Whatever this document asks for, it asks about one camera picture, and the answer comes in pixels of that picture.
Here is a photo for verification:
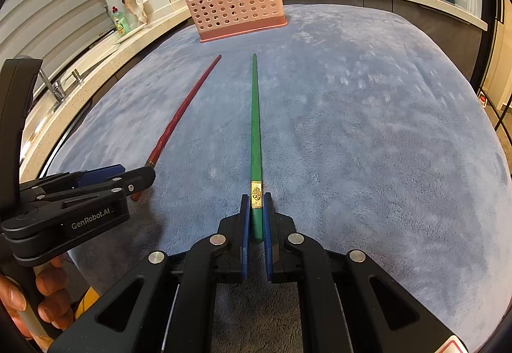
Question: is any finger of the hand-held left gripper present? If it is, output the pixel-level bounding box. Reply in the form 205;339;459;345
22;167;156;218
20;164;125;188

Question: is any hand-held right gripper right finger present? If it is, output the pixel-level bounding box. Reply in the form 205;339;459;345
263;193;457;353

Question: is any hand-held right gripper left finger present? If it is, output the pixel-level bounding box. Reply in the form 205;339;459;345
48;194;251;353

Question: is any dark red chopstick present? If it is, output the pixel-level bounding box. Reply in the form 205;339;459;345
130;54;222;201

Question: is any green chopstick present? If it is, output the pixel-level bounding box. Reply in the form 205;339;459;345
249;53;265;244

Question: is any pink perforated utensil holder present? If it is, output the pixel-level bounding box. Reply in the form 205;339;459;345
178;0;288;44

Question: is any person's left hand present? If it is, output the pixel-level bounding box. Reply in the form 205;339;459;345
0;259;76;340

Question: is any yellow cloth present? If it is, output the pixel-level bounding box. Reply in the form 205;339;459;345
74;287;100;316

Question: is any chrome faucet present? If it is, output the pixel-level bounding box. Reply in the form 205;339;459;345
16;55;67;101

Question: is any blue-grey plush mat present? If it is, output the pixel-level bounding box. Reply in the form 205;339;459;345
48;3;512;353

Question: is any green dish soap bottle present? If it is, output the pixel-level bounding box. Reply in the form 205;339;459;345
112;6;132;37

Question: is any dark metal frame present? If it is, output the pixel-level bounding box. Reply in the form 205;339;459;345
478;87;512;132

